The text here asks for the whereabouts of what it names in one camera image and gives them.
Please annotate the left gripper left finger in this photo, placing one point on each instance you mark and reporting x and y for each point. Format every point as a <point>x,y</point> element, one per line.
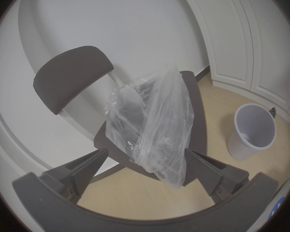
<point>87,170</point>

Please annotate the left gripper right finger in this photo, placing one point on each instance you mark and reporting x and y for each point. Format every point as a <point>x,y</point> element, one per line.
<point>207,173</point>

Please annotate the clear plastic bag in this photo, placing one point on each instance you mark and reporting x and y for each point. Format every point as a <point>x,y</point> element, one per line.
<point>164,119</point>

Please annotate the white trash bin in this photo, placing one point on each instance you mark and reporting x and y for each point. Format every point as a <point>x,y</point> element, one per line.
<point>241,148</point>

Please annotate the grey white chair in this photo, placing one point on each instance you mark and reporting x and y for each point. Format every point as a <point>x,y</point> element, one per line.
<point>70,76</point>

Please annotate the white wardrobe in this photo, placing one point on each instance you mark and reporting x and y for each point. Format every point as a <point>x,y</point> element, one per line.
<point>232,32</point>

